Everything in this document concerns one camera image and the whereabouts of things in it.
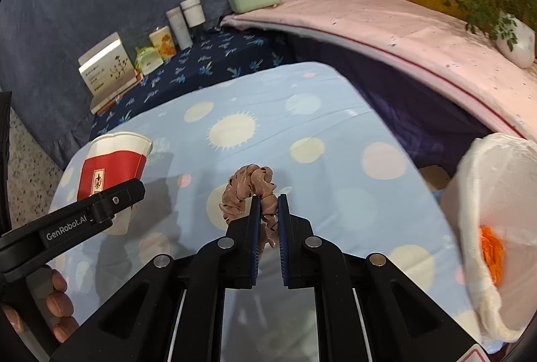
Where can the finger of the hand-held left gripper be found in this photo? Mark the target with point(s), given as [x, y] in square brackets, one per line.
[126, 192]

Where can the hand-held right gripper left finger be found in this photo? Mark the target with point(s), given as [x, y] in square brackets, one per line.
[254, 240]

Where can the green packet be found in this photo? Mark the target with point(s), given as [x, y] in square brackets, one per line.
[149, 61]

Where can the navy leaf print cloth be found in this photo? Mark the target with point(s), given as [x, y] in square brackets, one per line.
[209, 56]

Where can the large orange plastic bag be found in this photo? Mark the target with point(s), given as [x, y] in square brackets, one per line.
[491, 253]

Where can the pink cloth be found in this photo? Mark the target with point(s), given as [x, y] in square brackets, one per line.
[377, 22]

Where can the pink dotted scrunchie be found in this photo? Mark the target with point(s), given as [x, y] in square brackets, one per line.
[239, 190]

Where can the white lined trash bin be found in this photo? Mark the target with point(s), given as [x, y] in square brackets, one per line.
[503, 186]

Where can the light blue dotted sheet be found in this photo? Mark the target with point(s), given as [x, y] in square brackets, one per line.
[335, 114]

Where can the white card box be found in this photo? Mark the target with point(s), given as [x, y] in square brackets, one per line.
[107, 70]

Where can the dark purple cloth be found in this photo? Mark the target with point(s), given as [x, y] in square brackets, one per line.
[398, 93]

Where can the white jar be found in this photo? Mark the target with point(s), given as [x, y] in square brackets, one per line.
[193, 14]

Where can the white plant pot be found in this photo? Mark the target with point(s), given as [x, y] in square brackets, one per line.
[520, 45]

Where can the red and white paper cup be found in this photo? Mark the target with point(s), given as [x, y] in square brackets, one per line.
[109, 169]

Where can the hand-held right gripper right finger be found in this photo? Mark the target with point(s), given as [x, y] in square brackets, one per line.
[284, 240]

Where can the white bottle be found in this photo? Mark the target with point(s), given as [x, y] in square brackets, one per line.
[179, 30]

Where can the yellow floral box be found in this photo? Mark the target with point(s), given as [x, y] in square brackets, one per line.
[162, 45]

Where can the person's left hand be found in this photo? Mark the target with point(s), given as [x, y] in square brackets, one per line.
[61, 303]

